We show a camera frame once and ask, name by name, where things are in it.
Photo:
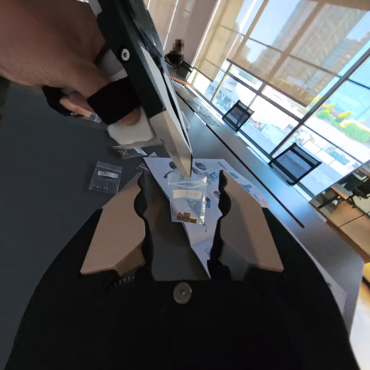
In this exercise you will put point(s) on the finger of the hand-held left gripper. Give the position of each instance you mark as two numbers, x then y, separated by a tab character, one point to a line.
173	135
181	121

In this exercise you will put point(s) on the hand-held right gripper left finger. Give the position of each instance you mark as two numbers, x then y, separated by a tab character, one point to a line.
112	237

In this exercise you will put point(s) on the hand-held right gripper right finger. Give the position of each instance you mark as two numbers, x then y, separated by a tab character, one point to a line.
251	231

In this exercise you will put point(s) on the adjoining dark desk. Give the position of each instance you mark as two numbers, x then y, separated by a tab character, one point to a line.
260	179

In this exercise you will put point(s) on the dark work desk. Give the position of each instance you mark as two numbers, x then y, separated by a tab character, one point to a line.
43	159

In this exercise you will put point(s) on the crumpled clear plastic wrap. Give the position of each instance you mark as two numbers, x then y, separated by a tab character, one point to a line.
196	101

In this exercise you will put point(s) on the printed instruction manual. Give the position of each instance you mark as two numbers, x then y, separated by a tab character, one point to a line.
162	176

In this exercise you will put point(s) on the scatter of clear screw bags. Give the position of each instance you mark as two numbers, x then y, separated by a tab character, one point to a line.
128	151

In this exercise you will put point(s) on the black mesh chair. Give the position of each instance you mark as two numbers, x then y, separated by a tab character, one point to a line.
294	164
238	115

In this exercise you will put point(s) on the beige roller blind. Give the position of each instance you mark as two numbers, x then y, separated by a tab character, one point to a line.
303	43
214	37

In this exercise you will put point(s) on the large window wall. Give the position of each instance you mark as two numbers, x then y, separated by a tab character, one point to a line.
274	121

